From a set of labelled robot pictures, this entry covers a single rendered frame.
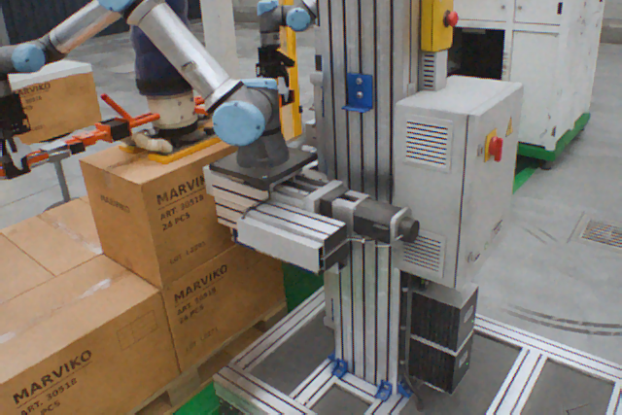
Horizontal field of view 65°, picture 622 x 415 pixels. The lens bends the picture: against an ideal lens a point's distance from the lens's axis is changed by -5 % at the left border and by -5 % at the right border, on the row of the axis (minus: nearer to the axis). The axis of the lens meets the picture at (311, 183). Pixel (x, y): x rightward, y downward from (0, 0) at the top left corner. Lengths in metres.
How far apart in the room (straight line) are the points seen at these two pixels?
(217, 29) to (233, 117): 2.11
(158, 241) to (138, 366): 0.46
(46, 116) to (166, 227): 1.91
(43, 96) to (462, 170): 2.80
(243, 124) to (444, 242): 0.57
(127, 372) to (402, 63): 1.36
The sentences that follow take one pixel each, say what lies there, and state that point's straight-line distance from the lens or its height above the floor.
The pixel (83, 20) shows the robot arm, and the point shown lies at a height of 1.45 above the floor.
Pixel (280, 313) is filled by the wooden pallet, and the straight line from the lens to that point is 2.38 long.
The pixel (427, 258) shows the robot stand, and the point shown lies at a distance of 1.35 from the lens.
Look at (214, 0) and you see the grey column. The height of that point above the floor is 1.36.
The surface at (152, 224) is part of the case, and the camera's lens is 1.72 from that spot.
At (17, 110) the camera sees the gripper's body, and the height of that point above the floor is 1.23.
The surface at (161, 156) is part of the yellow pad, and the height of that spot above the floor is 0.96.
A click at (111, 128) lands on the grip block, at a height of 1.09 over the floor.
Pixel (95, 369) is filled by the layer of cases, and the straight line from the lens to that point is 1.84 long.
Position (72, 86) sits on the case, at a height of 0.90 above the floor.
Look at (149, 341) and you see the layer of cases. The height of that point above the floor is 0.37.
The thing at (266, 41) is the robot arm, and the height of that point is 1.30.
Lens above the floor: 1.56
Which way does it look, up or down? 24 degrees down
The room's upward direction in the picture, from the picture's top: 3 degrees counter-clockwise
